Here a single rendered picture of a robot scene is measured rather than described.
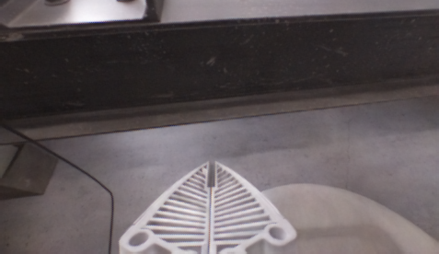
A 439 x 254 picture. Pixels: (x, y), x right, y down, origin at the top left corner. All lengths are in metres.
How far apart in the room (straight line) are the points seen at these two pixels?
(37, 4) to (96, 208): 0.73
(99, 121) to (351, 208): 0.62
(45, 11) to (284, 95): 0.49
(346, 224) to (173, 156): 0.67
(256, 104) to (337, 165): 0.63
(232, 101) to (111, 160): 0.69
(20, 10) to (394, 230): 0.73
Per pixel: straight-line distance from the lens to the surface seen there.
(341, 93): 0.60
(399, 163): 1.20
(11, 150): 0.99
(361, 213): 0.52
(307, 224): 0.45
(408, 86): 0.76
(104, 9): 0.31
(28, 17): 0.35
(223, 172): 0.16
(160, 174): 0.84
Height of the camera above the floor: 0.77
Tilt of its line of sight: 55 degrees down
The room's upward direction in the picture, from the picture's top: 1 degrees clockwise
